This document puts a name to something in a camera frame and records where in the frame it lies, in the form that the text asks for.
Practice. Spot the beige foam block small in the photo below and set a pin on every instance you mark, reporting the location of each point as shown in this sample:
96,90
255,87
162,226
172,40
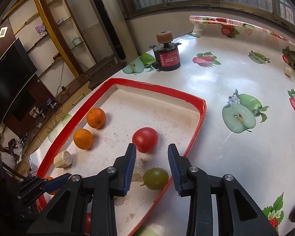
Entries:
138,171

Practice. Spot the dark jar red label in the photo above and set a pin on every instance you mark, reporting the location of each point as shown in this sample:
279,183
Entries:
167,56

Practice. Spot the wooden wall shelf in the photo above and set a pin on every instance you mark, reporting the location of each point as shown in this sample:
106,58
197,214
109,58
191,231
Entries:
63,54

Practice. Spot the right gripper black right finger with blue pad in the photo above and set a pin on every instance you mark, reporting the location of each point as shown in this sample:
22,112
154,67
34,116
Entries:
237,213

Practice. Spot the red tomato mid table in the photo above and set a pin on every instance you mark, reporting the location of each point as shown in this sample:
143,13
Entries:
145,139

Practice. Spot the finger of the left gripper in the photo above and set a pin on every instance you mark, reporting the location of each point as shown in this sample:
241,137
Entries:
39,185

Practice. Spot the orange of pair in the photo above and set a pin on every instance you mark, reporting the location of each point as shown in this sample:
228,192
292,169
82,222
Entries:
96,118
83,139

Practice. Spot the purple plush toy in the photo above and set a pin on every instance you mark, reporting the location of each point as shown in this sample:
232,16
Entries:
41,30

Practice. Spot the red rimmed white tray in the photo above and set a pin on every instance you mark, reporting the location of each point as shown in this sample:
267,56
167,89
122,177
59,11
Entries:
130,105

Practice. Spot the black television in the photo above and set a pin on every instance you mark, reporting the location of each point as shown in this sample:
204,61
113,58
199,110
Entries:
16,69

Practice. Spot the red tomato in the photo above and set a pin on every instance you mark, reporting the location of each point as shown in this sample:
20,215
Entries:
87,223

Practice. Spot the small beige cube far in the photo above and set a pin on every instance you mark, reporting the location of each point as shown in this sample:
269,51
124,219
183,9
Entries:
288,72

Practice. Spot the white tower air conditioner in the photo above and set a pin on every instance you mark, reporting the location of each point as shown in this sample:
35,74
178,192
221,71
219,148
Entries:
112,21

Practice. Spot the fruit print tablecloth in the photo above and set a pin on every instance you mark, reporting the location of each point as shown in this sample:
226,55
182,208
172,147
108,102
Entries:
249,127

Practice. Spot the green grape fruit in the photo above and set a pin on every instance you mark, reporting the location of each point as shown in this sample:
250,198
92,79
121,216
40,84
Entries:
155,178

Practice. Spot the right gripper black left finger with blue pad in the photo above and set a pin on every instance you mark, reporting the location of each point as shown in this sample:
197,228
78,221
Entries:
66,212

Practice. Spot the beige foam disc on jar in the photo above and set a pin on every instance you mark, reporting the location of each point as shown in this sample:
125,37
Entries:
164,37

